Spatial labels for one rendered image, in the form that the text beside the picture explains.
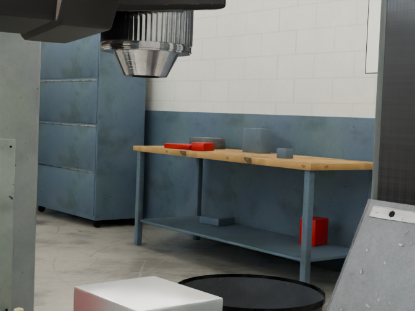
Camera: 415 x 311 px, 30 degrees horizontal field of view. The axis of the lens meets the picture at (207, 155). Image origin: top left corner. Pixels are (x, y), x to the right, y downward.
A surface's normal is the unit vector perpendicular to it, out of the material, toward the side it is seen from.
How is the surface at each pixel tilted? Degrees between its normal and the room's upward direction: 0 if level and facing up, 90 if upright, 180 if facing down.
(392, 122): 90
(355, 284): 64
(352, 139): 90
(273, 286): 86
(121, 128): 90
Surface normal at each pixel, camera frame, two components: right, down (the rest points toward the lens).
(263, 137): 0.57, 0.07
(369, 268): -0.69, -0.43
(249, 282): -0.13, -0.02
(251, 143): -0.82, 0.00
